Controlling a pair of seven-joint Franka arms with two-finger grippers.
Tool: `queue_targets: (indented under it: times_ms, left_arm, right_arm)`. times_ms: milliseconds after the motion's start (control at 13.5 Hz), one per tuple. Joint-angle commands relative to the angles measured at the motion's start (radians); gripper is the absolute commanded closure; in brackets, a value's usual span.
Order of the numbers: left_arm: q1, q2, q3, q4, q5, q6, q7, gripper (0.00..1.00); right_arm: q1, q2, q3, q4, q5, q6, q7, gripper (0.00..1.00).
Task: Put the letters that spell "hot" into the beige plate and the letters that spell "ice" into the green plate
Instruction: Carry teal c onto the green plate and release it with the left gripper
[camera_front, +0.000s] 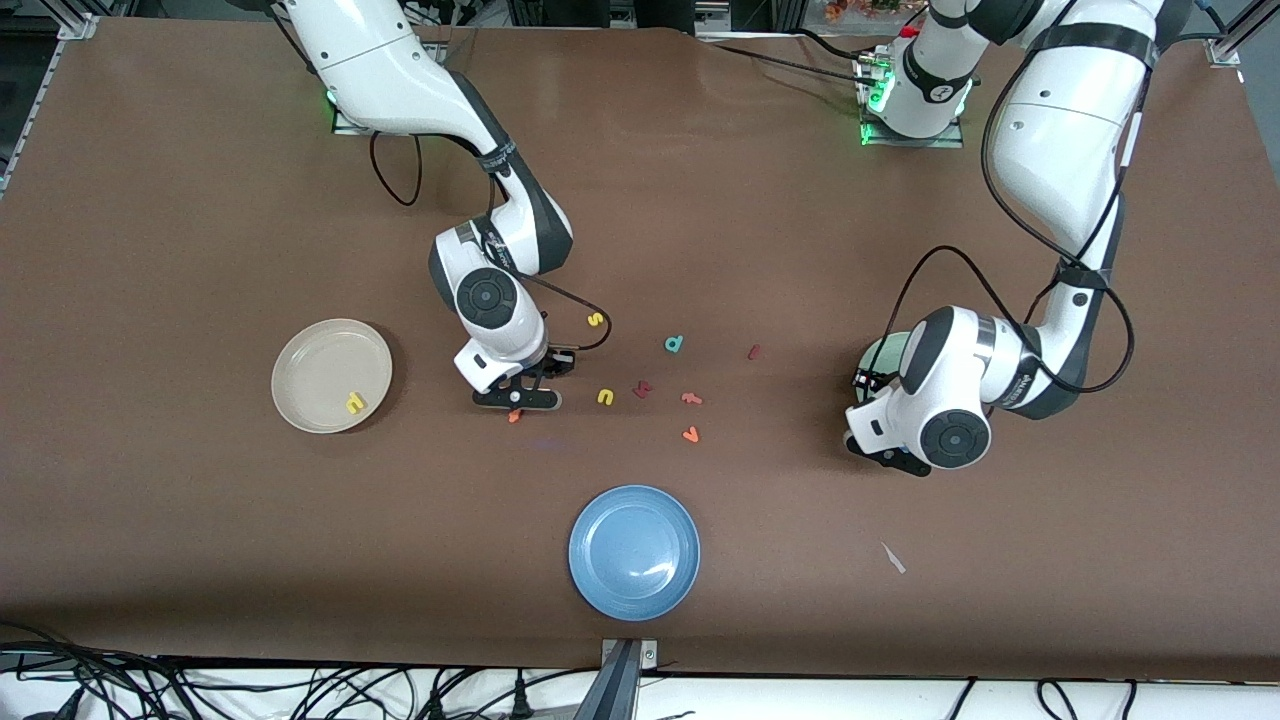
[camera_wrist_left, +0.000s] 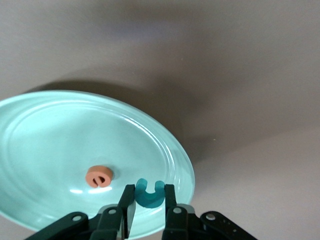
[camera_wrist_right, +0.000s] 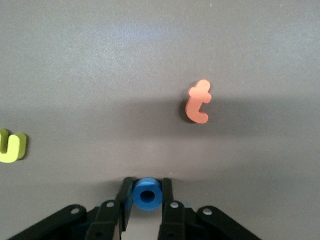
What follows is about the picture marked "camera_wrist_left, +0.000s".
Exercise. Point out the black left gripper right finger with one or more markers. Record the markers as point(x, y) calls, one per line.
point(170, 197)

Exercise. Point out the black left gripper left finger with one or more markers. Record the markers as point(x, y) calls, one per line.
point(128, 197)

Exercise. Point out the teal foam letter c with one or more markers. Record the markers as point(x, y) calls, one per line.
point(149, 201)

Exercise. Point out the orange foam letter e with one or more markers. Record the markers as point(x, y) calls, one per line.
point(98, 171)

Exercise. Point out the pale green plate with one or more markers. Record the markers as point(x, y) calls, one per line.
point(75, 137)

